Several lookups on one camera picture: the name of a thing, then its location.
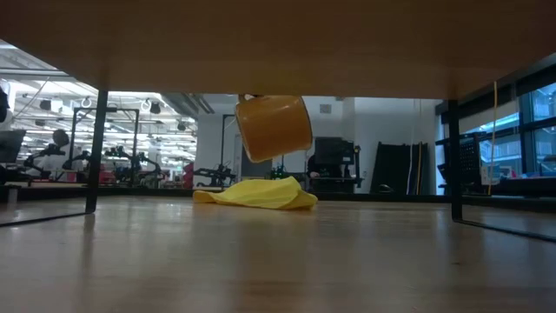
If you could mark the amber yellow mug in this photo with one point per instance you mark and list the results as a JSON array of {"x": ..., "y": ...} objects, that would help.
[{"x": 273, "y": 128}]

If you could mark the black background robot arm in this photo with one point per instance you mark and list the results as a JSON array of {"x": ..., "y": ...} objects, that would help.
[
  {"x": 143, "y": 167},
  {"x": 215, "y": 175}
]

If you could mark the wooden shelf with black legs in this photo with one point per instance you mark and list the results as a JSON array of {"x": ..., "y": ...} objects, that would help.
[{"x": 278, "y": 43}]

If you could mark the yellow cloth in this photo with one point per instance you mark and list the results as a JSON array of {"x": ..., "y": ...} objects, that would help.
[{"x": 260, "y": 193}]

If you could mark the black monitor on stand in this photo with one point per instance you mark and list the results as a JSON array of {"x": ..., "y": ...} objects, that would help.
[{"x": 336, "y": 152}]

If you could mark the red background object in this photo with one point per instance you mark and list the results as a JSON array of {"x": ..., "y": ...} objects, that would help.
[{"x": 188, "y": 175}]

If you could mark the black ceiling spotlight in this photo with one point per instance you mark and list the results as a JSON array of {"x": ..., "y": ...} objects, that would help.
[
  {"x": 181, "y": 126},
  {"x": 155, "y": 108},
  {"x": 45, "y": 104}
]

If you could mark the black perforated cart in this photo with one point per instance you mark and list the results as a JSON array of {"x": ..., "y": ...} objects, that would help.
[{"x": 469, "y": 161}]

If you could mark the dark monitor screen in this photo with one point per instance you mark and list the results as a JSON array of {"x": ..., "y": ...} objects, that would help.
[{"x": 9, "y": 145}]

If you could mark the black background rig frame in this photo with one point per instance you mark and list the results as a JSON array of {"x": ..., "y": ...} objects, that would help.
[
  {"x": 135, "y": 130},
  {"x": 223, "y": 139}
]

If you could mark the grey wall vent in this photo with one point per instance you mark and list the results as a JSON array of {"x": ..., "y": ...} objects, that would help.
[{"x": 326, "y": 108}]

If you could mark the black table frame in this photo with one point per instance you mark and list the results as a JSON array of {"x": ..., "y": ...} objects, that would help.
[{"x": 369, "y": 197}]

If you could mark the black panels leaning on wall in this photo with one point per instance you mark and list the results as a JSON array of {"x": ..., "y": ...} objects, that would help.
[{"x": 393, "y": 167}]

